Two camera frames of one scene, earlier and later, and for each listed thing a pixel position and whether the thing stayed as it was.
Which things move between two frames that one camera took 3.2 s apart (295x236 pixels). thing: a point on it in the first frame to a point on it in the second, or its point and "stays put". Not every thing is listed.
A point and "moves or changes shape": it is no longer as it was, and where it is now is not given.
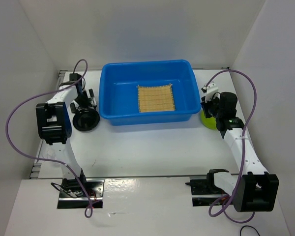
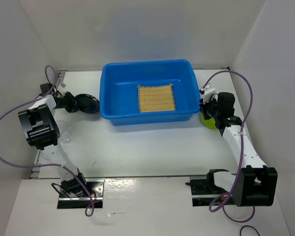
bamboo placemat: [157, 98] stays put
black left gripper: [89, 102] to [73, 102]
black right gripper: [205, 105] stays put
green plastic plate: [209, 122] stays put
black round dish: [86, 121] moves or changes shape
